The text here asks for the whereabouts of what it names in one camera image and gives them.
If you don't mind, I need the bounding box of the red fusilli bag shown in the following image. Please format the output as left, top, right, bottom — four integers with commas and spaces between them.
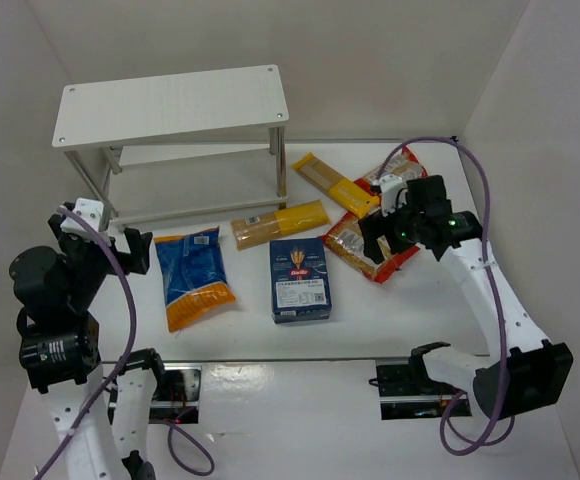
355, 147, 428, 214
322, 212, 420, 284

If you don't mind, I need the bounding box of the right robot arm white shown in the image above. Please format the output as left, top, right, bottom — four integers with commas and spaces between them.
358, 174, 573, 419

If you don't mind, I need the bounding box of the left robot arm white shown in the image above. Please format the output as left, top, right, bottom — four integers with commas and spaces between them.
9, 203, 165, 479

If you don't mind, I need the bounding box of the blue orange pasta bag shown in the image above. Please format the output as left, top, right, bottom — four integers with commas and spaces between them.
154, 227, 236, 333

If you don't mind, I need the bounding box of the blue Barilla pasta box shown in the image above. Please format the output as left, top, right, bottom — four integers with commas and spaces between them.
269, 238, 332, 324

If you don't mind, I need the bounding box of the white two-tier metal shelf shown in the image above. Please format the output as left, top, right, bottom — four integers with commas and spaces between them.
52, 64, 289, 227

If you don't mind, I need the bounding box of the yellow spaghetti bag near shelf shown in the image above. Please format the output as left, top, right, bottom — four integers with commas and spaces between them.
231, 200, 330, 251

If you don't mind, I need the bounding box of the yellow spaghetti bag far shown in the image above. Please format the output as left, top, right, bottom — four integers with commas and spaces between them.
292, 153, 380, 218

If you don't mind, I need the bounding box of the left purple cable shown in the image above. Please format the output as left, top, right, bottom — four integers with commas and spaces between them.
34, 207, 216, 480

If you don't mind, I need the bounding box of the purple cable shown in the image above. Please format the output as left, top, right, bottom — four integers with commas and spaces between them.
34, 207, 216, 480
377, 136, 517, 456

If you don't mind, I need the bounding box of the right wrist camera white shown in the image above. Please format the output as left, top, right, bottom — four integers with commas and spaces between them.
376, 174, 408, 217

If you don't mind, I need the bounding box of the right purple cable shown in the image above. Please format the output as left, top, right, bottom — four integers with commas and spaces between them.
377, 136, 517, 456

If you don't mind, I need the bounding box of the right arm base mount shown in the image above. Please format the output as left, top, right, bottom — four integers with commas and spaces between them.
368, 358, 456, 421

